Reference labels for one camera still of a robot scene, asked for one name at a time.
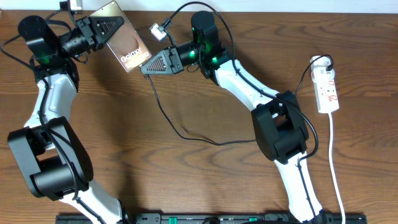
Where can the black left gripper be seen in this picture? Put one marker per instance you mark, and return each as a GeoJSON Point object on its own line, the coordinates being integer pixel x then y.
{"type": "Point", "coordinates": [95, 25]}

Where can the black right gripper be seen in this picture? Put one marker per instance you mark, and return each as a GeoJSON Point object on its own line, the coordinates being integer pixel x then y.
{"type": "Point", "coordinates": [169, 56]}

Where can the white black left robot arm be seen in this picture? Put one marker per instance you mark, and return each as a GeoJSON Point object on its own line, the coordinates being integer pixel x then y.
{"type": "Point", "coordinates": [51, 158]}

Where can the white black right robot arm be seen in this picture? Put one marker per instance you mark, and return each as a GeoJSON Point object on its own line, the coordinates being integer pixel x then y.
{"type": "Point", "coordinates": [281, 129]}

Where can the white power strip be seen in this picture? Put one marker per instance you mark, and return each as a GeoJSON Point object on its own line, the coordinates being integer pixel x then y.
{"type": "Point", "coordinates": [325, 90]}

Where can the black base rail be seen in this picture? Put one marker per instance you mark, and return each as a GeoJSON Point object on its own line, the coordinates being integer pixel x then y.
{"type": "Point", "coordinates": [156, 218]}

